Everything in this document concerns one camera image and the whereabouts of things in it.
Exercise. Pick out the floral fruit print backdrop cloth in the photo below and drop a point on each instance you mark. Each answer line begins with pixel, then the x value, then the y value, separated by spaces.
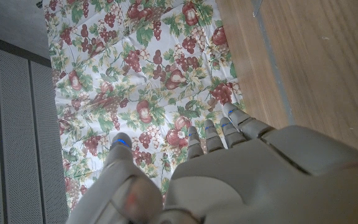
pixel 135 77

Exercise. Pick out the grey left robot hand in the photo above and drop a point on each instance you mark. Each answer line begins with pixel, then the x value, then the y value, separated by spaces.
pixel 259 180

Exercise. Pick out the black backdrop clip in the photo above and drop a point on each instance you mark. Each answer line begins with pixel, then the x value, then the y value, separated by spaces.
pixel 39 4

